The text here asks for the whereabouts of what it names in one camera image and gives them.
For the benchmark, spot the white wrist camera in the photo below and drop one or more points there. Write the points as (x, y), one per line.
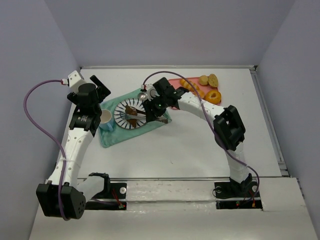
(149, 90)
(74, 80)

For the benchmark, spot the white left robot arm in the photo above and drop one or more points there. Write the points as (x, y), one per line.
(61, 196)

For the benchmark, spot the silver metal tongs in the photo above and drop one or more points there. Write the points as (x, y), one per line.
(141, 116)

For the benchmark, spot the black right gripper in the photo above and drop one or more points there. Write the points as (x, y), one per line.
(152, 111)

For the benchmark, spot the teal cloth placemat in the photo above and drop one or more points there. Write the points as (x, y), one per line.
(122, 130)

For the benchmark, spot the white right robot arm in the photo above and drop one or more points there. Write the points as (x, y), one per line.
(225, 122)

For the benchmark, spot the aluminium table rail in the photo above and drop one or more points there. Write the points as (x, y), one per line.
(171, 67)

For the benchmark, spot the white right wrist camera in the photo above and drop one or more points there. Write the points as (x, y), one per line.
(149, 90)

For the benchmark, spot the blue striped white plate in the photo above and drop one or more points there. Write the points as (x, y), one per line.
(134, 103)

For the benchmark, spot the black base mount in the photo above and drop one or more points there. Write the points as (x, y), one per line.
(111, 198)
(228, 199)

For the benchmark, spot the round tan bread roll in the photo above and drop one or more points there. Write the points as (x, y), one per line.
(203, 80)

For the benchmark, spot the silver spoon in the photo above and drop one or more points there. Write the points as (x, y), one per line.
(142, 96)

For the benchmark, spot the pink plastic tray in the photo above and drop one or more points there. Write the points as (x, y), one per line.
(202, 89)

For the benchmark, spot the blue mug white inside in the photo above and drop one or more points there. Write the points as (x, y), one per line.
(106, 121)

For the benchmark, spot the brown sliced bread roll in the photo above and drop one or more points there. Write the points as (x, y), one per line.
(213, 81)

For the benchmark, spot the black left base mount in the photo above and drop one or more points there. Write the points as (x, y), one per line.
(111, 198)

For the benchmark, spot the brown chocolate croissant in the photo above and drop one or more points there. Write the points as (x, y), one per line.
(130, 114)

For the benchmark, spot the orange ring donut bread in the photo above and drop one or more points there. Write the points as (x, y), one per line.
(213, 96)

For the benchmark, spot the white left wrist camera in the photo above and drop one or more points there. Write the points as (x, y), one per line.
(74, 80)

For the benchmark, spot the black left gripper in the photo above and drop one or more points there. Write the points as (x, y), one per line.
(100, 88)

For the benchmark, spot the striped orange long bread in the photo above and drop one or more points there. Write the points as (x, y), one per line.
(191, 86)

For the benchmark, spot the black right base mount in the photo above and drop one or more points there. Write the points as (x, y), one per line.
(228, 199)

